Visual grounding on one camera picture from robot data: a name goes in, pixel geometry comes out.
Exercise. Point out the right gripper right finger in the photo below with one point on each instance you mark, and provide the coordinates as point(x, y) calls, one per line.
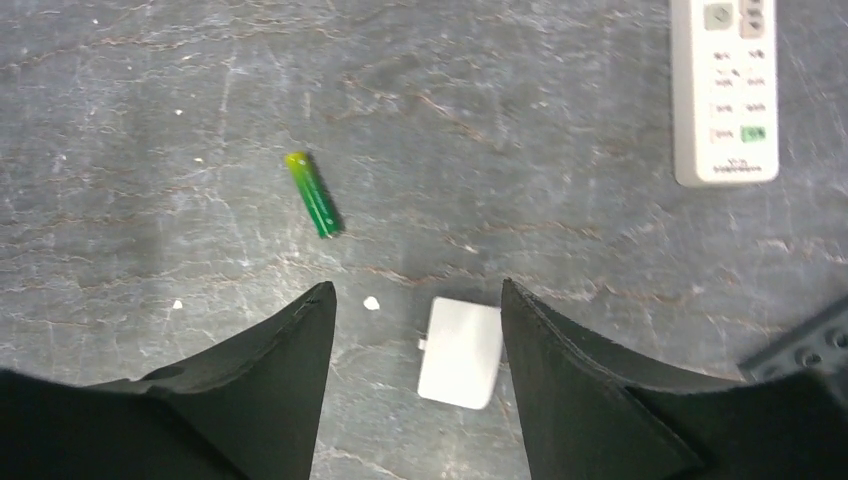
point(591, 408)

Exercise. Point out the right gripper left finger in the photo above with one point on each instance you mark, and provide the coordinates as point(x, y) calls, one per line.
point(245, 408)

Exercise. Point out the small white battery cover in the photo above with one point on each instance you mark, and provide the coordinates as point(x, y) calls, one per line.
point(461, 353)

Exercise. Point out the long white remote control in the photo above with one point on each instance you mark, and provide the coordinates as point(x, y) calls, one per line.
point(724, 92)

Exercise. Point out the small white crumb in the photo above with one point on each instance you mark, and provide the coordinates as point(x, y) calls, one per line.
point(371, 303)

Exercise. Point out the dark studded baseplate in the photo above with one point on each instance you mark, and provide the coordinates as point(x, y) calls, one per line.
point(818, 344)

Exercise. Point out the green battery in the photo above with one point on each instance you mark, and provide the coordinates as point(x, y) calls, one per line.
point(314, 194)

